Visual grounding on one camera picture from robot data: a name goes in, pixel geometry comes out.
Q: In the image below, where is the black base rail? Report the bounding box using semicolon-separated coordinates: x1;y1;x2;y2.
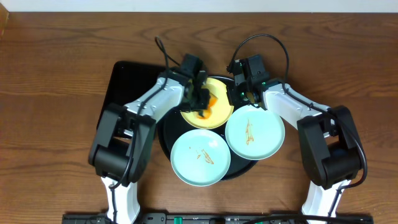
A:
61;212;374;224

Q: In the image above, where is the black round tray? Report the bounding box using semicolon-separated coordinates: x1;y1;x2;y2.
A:
157;109;257;181

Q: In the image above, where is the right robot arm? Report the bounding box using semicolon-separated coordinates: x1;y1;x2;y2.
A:
228;69;368;218

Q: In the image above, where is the light blue plate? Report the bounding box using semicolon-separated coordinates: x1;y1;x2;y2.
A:
170;129;231;187
225;105;285;161

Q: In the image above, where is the light blue plate front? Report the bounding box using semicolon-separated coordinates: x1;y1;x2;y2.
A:
170;129;231;187

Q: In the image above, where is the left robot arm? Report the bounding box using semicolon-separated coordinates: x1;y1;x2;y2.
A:
88;68;210;223

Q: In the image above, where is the black rectangular tray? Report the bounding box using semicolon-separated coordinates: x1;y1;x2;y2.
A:
97;60;165;127

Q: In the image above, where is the yellow plate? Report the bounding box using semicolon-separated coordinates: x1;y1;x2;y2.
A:
181;78;234;129

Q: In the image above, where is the green and yellow sponge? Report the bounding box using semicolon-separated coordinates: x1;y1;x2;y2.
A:
197;93;218;119

